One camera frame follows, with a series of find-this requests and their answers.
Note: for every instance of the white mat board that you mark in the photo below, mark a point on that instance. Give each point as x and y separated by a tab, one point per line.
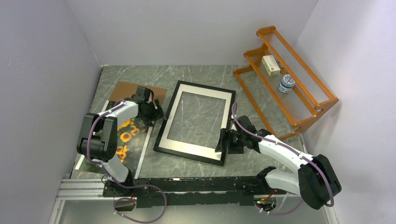
195	116

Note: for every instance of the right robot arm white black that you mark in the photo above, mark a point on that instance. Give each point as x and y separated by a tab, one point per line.
310	177

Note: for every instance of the white red carton box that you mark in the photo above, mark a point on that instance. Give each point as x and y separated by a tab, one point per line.
270	65

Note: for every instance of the brown backing board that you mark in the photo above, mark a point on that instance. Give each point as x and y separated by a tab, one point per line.
126	90

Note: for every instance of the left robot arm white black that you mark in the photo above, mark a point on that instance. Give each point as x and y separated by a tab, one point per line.
98	134

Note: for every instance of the aluminium rail profile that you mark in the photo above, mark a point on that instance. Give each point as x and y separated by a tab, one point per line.
90	189

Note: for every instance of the black picture frame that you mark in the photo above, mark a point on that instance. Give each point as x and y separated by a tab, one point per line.
186	150

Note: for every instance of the blue white ceramic jar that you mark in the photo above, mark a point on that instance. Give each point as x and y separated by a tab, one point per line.
286	83

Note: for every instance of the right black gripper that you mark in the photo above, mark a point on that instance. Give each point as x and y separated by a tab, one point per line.
226	134

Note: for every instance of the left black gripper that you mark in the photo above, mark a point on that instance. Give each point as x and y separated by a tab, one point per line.
157	113

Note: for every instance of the sunflower photo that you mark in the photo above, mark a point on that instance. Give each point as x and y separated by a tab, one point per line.
132	139

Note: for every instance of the orange wooden rack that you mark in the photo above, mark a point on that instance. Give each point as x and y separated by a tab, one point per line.
301	95

